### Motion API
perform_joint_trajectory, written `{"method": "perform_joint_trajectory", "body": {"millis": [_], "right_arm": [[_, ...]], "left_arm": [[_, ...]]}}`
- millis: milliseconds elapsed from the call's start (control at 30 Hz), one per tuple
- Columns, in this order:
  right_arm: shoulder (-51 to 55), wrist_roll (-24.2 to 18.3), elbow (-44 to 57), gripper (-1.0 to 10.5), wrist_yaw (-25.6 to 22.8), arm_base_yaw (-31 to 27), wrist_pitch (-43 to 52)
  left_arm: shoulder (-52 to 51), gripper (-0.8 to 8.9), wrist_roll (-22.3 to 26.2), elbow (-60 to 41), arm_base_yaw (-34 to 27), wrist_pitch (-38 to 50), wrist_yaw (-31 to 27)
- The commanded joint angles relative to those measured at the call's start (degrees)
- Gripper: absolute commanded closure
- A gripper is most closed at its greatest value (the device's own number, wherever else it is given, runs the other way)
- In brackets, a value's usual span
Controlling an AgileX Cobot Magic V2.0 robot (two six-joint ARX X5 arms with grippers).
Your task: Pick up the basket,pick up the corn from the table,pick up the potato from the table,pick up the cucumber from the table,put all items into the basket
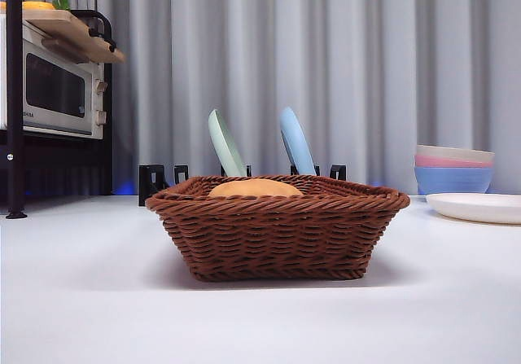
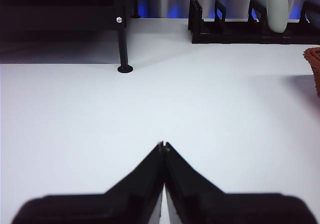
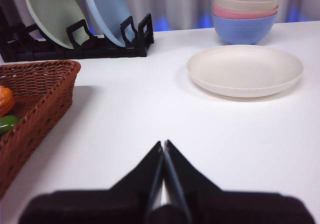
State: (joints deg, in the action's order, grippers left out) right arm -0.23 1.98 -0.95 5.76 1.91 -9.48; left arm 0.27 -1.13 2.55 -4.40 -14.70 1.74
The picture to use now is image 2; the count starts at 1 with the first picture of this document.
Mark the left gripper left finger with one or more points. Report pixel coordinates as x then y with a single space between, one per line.
112 206

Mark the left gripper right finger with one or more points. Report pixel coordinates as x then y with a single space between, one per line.
212 206

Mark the brown wicker basket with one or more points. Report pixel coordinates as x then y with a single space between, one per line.
315 63

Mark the black plate rack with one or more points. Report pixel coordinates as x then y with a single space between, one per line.
225 34

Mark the pale green plate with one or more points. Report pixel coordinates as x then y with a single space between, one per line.
275 8

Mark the black metal shelf frame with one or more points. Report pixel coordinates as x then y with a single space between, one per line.
123 46

